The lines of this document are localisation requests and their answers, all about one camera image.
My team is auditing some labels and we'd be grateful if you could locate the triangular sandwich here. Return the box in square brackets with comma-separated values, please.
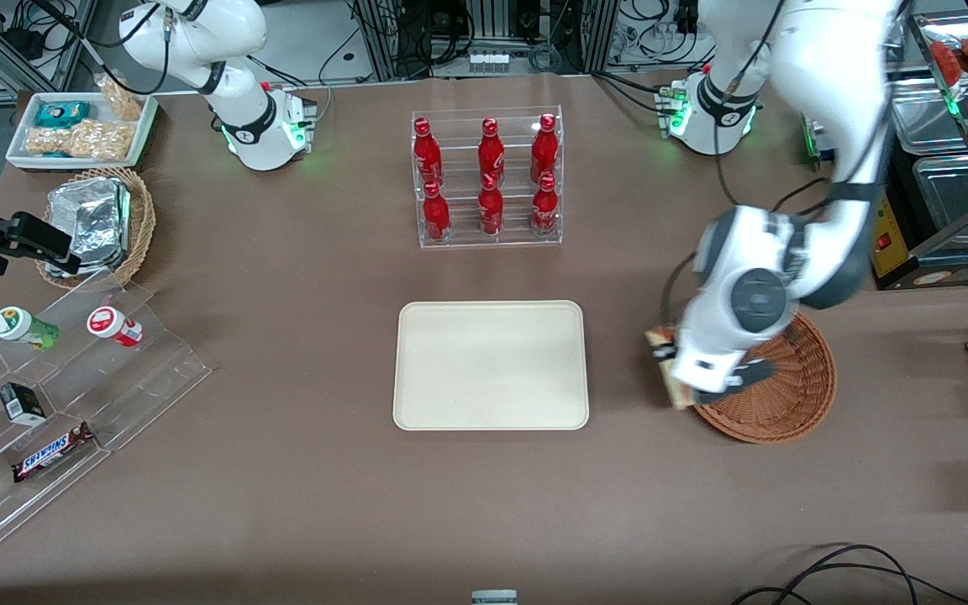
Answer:
[645, 328, 697, 412]

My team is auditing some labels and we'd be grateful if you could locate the brown round wicker basket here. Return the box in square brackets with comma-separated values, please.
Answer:
[691, 309, 838, 445]

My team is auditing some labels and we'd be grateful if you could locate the white rectangular snack tray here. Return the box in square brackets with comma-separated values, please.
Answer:
[5, 90, 160, 172]

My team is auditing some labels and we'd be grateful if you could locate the tan deep wicker basket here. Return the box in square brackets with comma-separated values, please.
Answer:
[34, 166, 157, 291]

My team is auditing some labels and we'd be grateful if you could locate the cream rectangular tray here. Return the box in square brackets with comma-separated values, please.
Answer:
[392, 300, 591, 432]

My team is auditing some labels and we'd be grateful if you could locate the silver foil pack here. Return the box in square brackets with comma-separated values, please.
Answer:
[46, 176, 133, 275]

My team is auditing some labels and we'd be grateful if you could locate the green bottle with white cap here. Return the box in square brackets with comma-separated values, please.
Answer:
[0, 306, 61, 351]

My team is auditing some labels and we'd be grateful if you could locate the large clear peanut snack bag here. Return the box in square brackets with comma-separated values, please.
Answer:
[24, 118, 134, 161]

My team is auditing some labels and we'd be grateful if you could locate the red bottle with white cap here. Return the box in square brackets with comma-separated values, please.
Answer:
[86, 305, 145, 349]

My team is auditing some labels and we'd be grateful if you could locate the teal snack packet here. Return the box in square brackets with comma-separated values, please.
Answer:
[34, 100, 92, 129]

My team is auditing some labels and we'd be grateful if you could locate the small black box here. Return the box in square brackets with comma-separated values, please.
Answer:
[0, 381, 49, 426]

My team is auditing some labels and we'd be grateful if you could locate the small clear peanut snack bag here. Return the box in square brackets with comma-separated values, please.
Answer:
[95, 73, 145, 122]

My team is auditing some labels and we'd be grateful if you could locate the clear acrylic stepped display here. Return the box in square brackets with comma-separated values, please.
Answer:
[0, 269, 214, 569]

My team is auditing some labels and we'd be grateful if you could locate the red cola bottle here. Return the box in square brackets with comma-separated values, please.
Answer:
[531, 171, 560, 237]
[413, 117, 444, 188]
[477, 117, 507, 181]
[477, 172, 505, 237]
[530, 113, 560, 181]
[421, 180, 452, 244]

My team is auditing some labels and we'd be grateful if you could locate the clear acrylic bottle rack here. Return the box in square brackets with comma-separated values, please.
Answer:
[411, 105, 565, 250]

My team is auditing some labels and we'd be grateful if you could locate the Snickers chocolate bar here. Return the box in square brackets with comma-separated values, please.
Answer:
[11, 421, 97, 484]

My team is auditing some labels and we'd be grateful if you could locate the white power strip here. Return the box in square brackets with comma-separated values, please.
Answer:
[466, 48, 513, 73]

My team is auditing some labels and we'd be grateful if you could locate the black cable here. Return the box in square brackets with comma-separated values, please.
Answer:
[731, 544, 968, 605]

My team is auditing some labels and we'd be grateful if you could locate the aluminium frame rack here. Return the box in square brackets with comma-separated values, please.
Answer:
[348, 0, 621, 82]

